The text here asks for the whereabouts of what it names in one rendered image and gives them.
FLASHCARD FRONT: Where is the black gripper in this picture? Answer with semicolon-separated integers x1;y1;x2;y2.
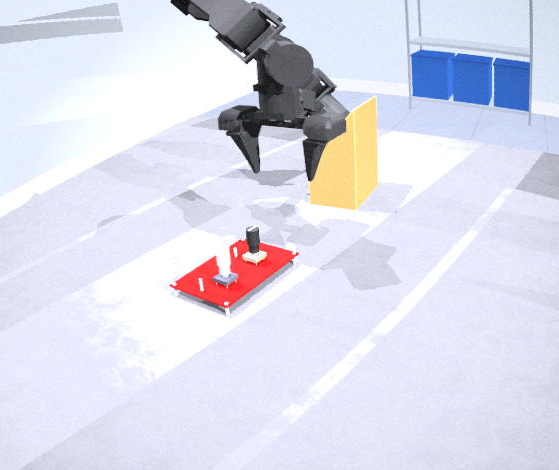
217;77;347;181

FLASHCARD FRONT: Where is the red board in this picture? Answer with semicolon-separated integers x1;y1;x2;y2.
170;226;299;315

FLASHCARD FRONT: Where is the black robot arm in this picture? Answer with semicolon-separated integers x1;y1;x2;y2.
170;0;351;118

